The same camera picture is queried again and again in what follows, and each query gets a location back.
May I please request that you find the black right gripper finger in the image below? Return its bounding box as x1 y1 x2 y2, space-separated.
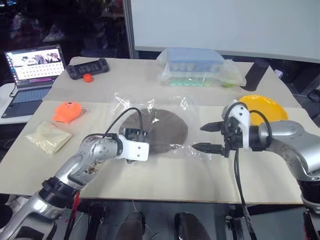
199 120 226 133
191 142 224 155

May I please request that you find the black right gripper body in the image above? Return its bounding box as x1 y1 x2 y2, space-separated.
220 116 244 159

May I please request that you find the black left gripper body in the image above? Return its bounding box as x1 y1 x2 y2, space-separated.
122 127 149 144

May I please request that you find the clear plastic bag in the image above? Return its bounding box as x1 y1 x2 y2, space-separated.
109 91 215 161

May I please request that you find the dark brown cap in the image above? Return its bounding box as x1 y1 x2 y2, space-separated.
119 108 189 155

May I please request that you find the crumpled clear bag with box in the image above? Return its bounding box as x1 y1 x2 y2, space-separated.
155 47 247 89

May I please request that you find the beige table cover sheet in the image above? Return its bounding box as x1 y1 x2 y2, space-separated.
0 99 320 206
44 56 304 109

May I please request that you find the yellow plate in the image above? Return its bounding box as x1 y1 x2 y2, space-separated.
238 94 290 126

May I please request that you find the blue-lidded clear bottle box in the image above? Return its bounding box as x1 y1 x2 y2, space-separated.
161 47 226 88

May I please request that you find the black cylinder speaker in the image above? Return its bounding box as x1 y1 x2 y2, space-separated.
243 59 270 92

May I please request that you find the orange fish-shaped toy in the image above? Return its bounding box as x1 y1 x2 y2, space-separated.
52 100 88 125

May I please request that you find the dark rounded shape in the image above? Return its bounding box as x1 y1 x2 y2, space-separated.
116 210 146 240
174 211 213 240

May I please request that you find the black handheld game controller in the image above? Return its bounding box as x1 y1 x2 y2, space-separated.
65 57 110 81

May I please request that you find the white whiteboard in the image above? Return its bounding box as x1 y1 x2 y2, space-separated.
129 0 320 61

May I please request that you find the open grey laptop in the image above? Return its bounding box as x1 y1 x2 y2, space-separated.
0 44 67 119

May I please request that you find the white side table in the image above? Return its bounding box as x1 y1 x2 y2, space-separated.
0 81 33 126

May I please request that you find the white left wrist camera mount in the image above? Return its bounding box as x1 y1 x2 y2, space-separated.
118 134 150 163

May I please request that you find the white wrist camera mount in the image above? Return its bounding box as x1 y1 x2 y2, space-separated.
118 134 150 163
221 99 252 151

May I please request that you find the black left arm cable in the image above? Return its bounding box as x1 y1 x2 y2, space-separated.
103 107 145 141

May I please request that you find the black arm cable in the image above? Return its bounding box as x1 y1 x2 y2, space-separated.
223 102 274 240
103 107 145 141

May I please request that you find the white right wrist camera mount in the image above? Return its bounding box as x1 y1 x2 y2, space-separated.
221 99 252 151

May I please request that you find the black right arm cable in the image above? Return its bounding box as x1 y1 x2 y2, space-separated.
223 102 274 240

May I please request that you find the black table frame leg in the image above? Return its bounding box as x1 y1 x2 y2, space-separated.
84 201 109 240
224 204 252 240

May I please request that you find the grey whiteboard frame post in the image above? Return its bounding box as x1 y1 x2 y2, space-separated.
123 0 136 60

